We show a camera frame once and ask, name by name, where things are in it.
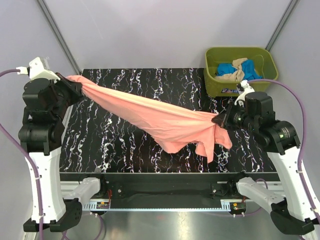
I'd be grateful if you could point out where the aluminium frame rail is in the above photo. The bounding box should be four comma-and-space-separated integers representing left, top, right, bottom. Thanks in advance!
60, 181, 82, 197

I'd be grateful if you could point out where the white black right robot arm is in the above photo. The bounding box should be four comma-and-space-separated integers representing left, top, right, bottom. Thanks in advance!
211, 91, 320, 240

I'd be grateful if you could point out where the left slotted cable duct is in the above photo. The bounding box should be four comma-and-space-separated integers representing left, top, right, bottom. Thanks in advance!
82, 201, 110, 212

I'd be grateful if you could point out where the slotted cable duct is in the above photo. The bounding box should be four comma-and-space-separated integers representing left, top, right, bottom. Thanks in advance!
220, 199, 247, 214
82, 201, 110, 212

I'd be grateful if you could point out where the olive green plastic bin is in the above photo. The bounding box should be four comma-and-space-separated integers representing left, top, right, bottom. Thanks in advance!
204, 47, 279, 98

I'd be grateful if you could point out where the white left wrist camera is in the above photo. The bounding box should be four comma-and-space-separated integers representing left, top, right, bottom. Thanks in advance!
15, 57, 61, 82

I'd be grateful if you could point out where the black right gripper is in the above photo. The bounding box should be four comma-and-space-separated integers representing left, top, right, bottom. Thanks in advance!
212, 99, 259, 134

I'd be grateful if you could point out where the blue t shirt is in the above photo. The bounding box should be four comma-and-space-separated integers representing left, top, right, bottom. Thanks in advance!
216, 59, 264, 81

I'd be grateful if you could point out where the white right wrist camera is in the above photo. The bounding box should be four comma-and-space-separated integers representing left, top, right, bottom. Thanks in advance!
234, 80, 255, 107

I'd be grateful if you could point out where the pink t shirt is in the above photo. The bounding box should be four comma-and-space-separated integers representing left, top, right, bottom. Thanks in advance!
67, 75, 232, 163

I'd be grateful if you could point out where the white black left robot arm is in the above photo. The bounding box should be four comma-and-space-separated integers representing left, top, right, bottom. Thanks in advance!
18, 72, 108, 233

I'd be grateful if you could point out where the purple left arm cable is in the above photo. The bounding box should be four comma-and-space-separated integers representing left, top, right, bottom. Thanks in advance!
0, 68, 105, 240

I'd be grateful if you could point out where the beige t shirt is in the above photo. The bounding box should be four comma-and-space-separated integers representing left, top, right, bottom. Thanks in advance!
215, 57, 248, 82

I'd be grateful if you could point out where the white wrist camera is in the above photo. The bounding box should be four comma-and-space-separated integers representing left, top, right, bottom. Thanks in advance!
15, 57, 61, 82
234, 80, 255, 107

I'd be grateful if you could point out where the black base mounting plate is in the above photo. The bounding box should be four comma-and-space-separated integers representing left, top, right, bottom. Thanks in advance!
59, 172, 281, 210

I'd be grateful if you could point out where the right slotted cable duct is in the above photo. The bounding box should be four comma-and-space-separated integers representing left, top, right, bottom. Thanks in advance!
220, 199, 247, 214

